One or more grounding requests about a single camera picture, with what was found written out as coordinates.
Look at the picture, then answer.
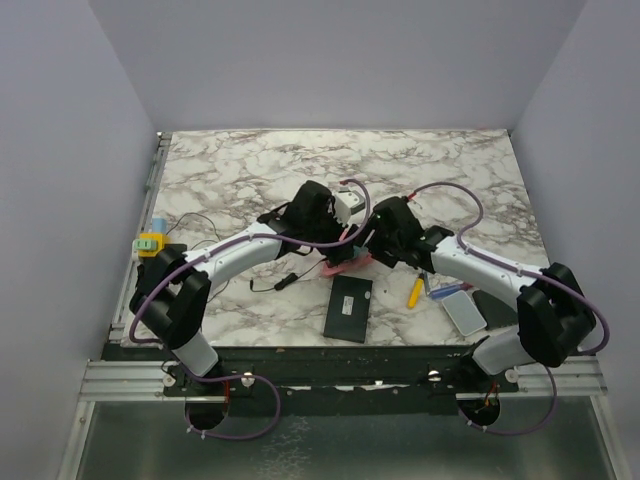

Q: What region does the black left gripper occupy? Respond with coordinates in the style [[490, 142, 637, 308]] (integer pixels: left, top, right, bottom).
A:
[[304, 202, 359, 264]]

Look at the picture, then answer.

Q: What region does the pink power strip socket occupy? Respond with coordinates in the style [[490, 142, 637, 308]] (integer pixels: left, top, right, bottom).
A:
[[321, 251, 374, 278]]

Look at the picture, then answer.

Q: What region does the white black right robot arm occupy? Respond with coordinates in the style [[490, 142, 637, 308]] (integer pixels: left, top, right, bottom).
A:
[[363, 196, 596, 391]]

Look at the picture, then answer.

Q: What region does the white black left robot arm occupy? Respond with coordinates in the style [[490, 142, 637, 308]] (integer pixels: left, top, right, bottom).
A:
[[129, 180, 352, 395]]

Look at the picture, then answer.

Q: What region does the teal usb charger plug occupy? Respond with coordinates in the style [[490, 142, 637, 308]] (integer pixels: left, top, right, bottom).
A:
[[353, 246, 369, 259]]

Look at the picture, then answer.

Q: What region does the yellow plug adapter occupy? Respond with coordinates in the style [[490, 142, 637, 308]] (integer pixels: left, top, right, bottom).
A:
[[133, 232, 170, 258]]

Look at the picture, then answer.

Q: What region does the green plug adapter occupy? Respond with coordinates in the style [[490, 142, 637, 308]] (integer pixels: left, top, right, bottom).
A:
[[132, 238, 158, 252]]

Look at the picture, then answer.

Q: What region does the blue red screwdriver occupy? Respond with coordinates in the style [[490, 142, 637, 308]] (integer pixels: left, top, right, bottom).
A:
[[429, 283, 473, 300]]

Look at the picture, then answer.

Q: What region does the black rectangular box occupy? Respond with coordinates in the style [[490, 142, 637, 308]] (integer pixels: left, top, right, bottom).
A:
[[323, 275, 373, 344]]

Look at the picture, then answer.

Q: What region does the white grey phone case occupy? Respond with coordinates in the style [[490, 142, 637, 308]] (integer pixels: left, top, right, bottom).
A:
[[441, 291, 487, 337]]

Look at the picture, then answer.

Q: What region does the black flat plate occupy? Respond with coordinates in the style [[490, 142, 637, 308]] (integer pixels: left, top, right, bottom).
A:
[[471, 290, 518, 330]]

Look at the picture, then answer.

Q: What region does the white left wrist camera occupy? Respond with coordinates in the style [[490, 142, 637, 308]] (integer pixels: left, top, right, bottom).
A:
[[333, 190, 365, 226]]

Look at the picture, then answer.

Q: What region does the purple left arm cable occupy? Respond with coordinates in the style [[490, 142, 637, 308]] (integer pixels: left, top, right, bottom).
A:
[[130, 178, 371, 346]]

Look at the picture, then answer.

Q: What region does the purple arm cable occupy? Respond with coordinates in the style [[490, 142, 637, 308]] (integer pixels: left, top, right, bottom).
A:
[[130, 178, 371, 346], [407, 182, 612, 436]]

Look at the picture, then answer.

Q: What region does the black adapter with cord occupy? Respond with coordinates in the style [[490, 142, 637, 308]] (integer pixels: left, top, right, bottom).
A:
[[204, 262, 329, 304]]

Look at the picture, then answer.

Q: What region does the yellow handled utility knife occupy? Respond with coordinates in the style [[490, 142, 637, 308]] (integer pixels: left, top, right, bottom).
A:
[[407, 273, 425, 309]]

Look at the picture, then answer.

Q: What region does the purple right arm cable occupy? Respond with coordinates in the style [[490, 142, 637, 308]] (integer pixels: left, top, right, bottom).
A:
[[407, 182, 612, 436]]

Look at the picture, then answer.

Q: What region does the aluminium frame rail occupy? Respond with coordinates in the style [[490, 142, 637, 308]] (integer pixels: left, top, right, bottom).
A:
[[77, 358, 176, 401]]

